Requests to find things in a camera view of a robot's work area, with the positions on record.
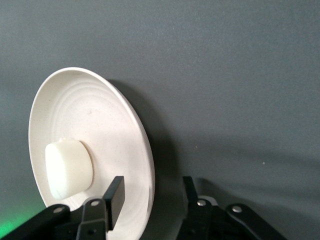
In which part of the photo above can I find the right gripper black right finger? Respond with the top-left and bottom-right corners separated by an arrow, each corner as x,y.
176,176 -> 288,240

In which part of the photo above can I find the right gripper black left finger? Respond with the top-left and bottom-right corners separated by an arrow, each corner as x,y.
0,176 -> 125,240

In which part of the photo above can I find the white steamed bun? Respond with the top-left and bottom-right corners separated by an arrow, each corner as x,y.
44,137 -> 95,200

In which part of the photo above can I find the round white plate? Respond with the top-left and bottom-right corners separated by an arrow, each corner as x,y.
28,66 -> 156,240

